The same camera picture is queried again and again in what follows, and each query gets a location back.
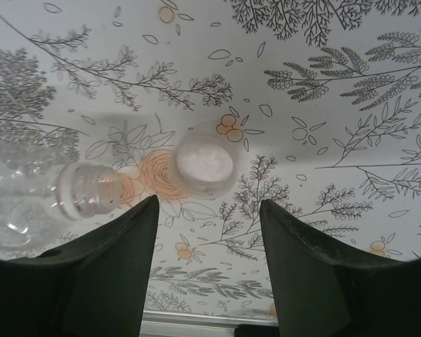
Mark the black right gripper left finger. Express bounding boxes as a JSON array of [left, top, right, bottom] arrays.
[[0, 194, 159, 337]]

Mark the clear unlabelled plastic bottle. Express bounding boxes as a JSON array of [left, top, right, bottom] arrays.
[[0, 140, 123, 253]]

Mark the white bottle cap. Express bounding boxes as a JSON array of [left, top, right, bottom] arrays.
[[171, 133, 240, 198]]

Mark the floral printed table mat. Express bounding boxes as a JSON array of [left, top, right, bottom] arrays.
[[0, 0, 421, 317]]

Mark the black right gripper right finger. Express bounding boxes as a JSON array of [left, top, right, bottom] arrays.
[[258, 199, 421, 337]]

